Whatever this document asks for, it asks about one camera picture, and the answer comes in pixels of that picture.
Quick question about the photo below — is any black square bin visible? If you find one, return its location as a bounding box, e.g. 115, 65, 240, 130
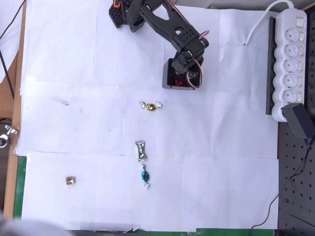
161, 58, 202, 91

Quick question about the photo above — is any gold wrapped candy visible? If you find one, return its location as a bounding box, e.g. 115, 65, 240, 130
139, 101, 163, 113

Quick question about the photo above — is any white paper sheet cover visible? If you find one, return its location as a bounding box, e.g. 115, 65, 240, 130
18, 0, 280, 232

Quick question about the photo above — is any green foil candy packet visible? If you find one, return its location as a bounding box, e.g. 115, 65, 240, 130
134, 141, 148, 162

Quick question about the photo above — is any white power strip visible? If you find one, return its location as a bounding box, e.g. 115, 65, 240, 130
271, 9, 308, 122

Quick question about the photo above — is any blue wrapped candy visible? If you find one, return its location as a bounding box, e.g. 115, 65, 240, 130
140, 163, 151, 190

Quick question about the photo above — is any black power adapter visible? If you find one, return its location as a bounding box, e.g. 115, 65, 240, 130
281, 102, 315, 146

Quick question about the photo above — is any black pegboard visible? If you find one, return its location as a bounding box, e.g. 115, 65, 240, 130
277, 7, 315, 236

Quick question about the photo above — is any metal clamp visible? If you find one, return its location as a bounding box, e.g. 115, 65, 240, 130
0, 124, 20, 148

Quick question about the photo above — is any green cutting mat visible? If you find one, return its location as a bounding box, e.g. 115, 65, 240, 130
12, 155, 275, 236

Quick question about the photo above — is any blurred grey object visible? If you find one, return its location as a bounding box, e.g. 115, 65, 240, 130
0, 211, 72, 236

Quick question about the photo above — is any black shelf rail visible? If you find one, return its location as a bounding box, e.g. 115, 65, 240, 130
265, 16, 276, 115

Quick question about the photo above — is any white power strip cable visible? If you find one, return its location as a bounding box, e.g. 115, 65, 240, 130
244, 0, 296, 47

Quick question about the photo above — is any thin black adapter cable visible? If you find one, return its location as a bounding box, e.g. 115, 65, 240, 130
248, 144, 313, 236

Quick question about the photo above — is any black laptop cable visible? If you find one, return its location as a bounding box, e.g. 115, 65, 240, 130
0, 50, 15, 101

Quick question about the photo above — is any grey laptop cable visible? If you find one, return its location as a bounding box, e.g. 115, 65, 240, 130
0, 0, 27, 41

